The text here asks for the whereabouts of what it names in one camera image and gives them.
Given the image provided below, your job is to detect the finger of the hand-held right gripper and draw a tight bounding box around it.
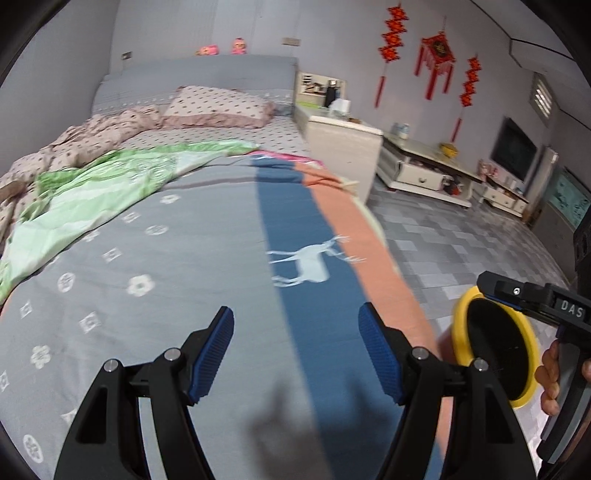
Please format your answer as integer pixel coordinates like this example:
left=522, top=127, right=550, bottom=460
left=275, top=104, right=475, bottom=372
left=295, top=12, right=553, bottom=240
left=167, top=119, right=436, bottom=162
left=478, top=271, right=549, bottom=308
left=482, top=291, right=563, bottom=326

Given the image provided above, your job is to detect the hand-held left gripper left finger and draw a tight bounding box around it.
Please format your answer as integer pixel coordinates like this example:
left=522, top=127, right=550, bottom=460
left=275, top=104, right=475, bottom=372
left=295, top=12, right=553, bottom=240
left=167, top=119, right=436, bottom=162
left=53, top=305, right=235, bottom=480

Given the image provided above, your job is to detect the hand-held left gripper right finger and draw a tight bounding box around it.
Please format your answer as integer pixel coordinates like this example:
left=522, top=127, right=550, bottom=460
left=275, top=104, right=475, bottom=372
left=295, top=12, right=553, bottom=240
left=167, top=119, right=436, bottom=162
left=358, top=302, right=539, bottom=480

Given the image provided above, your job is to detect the yellow rimmed black trash bin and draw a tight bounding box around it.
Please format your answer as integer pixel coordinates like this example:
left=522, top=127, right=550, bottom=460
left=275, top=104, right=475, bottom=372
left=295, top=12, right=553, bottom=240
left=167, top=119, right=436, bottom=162
left=451, top=284, right=541, bottom=409

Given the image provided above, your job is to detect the person's right hand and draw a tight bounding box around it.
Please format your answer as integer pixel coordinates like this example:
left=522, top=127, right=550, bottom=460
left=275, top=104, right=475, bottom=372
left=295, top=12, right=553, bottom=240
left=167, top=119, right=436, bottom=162
left=538, top=344, right=561, bottom=415

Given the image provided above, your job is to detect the white television stand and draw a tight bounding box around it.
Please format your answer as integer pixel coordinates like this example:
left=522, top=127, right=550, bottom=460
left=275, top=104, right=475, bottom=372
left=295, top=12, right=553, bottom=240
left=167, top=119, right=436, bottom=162
left=478, top=178, right=532, bottom=217

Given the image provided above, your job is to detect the glass fish tank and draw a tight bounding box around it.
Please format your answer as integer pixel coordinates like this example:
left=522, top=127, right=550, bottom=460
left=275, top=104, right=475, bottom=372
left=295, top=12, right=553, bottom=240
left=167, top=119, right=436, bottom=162
left=547, top=166, right=591, bottom=232

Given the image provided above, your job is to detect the white standing air conditioner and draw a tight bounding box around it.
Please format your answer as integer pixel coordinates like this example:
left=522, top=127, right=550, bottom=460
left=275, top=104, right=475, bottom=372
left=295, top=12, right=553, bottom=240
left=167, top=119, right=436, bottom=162
left=526, top=147, right=558, bottom=227

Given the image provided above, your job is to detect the bed with patterned blanket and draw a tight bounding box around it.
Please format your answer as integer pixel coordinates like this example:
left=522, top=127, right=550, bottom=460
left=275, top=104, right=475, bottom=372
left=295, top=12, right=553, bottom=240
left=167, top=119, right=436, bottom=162
left=0, top=154, right=462, bottom=480

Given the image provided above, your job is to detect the white coffee table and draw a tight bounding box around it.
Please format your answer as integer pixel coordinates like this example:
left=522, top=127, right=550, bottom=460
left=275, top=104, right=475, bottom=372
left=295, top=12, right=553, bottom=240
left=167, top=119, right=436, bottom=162
left=376, top=136, right=485, bottom=208

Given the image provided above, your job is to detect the louvred vent window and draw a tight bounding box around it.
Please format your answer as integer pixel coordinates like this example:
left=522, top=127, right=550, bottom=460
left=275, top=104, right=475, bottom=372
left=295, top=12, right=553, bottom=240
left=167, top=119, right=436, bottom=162
left=529, top=73, right=555, bottom=127

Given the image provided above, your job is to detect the green patterned blanket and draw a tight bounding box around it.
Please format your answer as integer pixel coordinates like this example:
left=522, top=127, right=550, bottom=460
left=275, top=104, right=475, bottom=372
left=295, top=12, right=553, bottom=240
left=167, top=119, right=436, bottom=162
left=0, top=140, right=259, bottom=305

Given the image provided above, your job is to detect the long red knot decoration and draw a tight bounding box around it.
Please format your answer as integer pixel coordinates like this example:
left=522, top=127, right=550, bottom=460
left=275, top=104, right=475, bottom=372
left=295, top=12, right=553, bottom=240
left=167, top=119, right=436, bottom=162
left=460, top=55, right=483, bottom=141
left=376, top=4, right=409, bottom=108

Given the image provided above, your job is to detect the cream bedside cabinet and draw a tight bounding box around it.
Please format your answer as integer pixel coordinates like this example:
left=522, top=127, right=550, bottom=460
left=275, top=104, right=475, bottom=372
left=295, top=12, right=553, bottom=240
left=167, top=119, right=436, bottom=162
left=294, top=71, right=385, bottom=206

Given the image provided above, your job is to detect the pink floral sheet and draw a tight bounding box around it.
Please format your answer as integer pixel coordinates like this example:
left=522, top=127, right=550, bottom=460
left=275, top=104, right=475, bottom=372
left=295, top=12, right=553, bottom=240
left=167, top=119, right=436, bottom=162
left=252, top=150, right=324, bottom=167

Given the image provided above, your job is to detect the grey dotted bedsheet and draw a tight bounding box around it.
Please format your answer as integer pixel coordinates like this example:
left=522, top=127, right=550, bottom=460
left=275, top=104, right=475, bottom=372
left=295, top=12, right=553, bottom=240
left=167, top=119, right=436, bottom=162
left=122, top=115, right=309, bottom=158

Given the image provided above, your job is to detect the pink dotted pillow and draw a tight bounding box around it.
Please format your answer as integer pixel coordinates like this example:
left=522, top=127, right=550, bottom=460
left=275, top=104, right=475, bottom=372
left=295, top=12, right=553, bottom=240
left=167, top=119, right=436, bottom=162
left=161, top=85, right=277, bottom=129

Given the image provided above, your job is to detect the pink dotted quilt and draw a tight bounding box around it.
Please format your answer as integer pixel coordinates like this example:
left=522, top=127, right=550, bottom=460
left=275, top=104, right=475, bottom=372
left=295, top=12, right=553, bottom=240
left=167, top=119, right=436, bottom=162
left=0, top=105, right=164, bottom=241

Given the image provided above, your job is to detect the red diamond tassel decoration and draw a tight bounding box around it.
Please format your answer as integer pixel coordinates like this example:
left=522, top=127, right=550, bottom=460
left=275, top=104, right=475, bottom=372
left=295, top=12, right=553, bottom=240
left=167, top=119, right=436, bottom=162
left=413, top=17, right=456, bottom=100

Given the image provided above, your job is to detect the grey bed headboard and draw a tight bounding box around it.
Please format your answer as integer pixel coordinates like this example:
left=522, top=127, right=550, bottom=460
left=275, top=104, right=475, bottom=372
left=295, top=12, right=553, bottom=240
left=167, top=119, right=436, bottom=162
left=91, top=55, right=298, bottom=116

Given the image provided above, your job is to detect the black wall television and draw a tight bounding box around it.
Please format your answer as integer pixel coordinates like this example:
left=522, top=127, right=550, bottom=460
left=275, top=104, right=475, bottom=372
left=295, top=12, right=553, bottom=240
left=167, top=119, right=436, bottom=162
left=489, top=116, right=537, bottom=183

